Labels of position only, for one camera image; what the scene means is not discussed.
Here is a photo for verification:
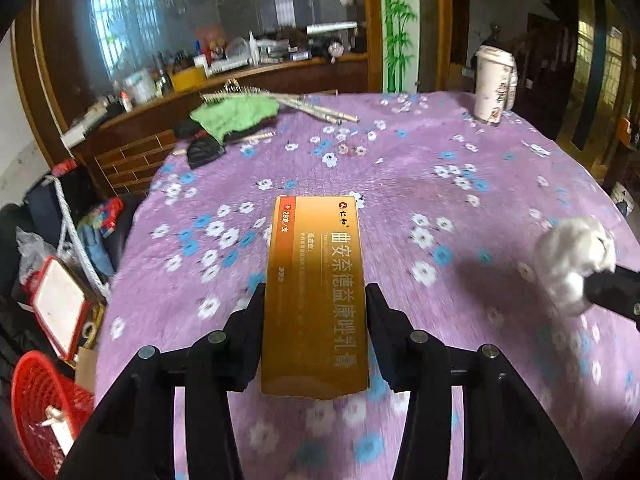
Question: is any white tissue ball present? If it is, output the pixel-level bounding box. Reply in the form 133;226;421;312
533;216;616;316

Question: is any orange medicine box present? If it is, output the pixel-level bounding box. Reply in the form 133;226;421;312
260;196;369;400

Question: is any red plastic mesh basket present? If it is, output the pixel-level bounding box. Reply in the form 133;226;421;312
11;351;94;479

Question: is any red framed white box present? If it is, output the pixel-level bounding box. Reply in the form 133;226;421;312
32;257;90;362

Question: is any clear plastic bag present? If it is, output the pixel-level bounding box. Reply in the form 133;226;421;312
15;226;56;285

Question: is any colorful toy bag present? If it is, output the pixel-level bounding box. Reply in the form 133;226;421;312
77;197;125;278

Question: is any dark blue shopping bag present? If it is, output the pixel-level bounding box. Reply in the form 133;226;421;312
24;166;100;245

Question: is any white floral paper cup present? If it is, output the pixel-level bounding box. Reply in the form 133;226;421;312
473;46;518;125

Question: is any black pouch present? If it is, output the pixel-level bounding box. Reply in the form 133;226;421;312
186;136;226;170

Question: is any white flat box on counter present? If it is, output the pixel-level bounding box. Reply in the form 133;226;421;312
61;106;108;151

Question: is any green cloth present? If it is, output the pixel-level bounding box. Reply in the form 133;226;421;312
190;96;280;143

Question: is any white plastic jar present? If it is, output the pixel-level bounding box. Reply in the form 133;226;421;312
124;70;156;106

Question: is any yellow tin container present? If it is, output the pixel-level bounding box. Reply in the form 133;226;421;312
170;66;207;92

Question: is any wooden glass cabinet partition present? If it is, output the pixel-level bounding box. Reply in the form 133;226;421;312
2;0;454;195

